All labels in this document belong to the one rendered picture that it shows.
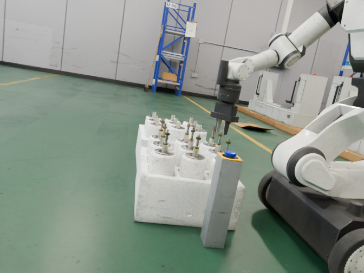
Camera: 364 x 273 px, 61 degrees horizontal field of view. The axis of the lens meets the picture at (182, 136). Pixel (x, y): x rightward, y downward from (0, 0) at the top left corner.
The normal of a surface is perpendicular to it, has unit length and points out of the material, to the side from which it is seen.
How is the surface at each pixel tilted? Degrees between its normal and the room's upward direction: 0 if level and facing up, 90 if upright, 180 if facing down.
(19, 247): 0
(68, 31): 90
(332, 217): 45
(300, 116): 90
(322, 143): 90
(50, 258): 0
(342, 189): 100
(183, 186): 90
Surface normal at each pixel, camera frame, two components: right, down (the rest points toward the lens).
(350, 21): -0.97, 0.08
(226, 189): 0.14, 0.23
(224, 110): -0.60, 0.06
